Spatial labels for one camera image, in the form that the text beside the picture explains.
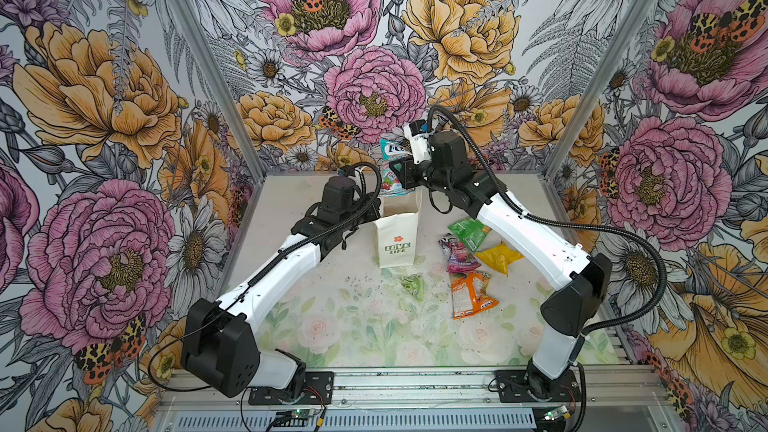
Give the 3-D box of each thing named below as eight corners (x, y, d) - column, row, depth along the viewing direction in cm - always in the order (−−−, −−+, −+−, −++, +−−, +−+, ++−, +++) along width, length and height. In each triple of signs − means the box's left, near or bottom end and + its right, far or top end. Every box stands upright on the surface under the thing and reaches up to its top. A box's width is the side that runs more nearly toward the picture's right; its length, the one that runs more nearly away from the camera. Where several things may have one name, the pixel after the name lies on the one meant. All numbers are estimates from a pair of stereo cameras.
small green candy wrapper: (408, 304, 90) (408, 298, 86) (401, 284, 94) (402, 276, 90) (427, 299, 91) (429, 292, 87) (420, 279, 95) (421, 271, 92)
